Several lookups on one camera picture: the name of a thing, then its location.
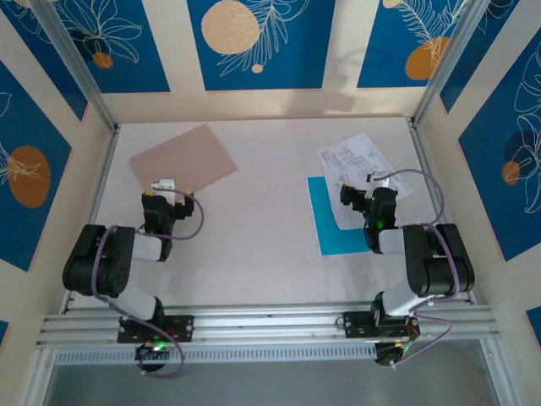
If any aluminium front frame rail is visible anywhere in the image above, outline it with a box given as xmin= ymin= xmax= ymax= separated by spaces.
xmin=36 ymin=302 xmax=502 ymax=350

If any brown paper folder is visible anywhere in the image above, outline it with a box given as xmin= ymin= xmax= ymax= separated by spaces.
xmin=128 ymin=123 xmax=239 ymax=198

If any aluminium corner post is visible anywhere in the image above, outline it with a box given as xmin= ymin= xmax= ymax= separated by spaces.
xmin=412 ymin=0 xmax=485 ymax=126
xmin=31 ymin=0 xmax=120 ymax=132

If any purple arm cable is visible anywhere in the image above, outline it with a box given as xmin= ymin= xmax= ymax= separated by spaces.
xmin=91 ymin=189 xmax=207 ymax=379
xmin=366 ymin=168 xmax=462 ymax=371

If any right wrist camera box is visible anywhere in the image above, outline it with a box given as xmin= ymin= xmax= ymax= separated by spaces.
xmin=365 ymin=173 xmax=392 ymax=190

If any grey slotted cable duct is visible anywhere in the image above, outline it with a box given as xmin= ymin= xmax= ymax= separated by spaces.
xmin=52 ymin=342 xmax=377 ymax=365

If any black controller board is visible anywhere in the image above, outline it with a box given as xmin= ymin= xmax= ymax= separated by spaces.
xmin=374 ymin=341 xmax=413 ymax=368
xmin=134 ymin=341 xmax=175 ymax=374

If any aluminium frame leg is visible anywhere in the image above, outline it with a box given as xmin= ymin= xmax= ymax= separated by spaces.
xmin=479 ymin=337 xmax=515 ymax=406
xmin=23 ymin=346 xmax=58 ymax=406

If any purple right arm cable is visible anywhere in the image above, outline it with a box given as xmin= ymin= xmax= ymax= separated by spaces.
xmin=366 ymin=168 xmax=462 ymax=371

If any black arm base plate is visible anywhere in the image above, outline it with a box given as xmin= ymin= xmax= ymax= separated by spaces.
xmin=117 ymin=315 xmax=195 ymax=343
xmin=342 ymin=310 xmax=422 ymax=339

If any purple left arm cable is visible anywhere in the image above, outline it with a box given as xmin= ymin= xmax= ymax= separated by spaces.
xmin=91 ymin=189 xmax=207 ymax=379

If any aluminium side rail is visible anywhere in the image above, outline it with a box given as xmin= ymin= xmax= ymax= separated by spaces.
xmin=61 ymin=124 xmax=122 ymax=314
xmin=407 ymin=118 xmax=477 ymax=305

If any white sheet with L-shaped drawing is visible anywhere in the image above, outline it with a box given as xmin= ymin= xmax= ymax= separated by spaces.
xmin=316 ymin=133 xmax=414 ymax=232

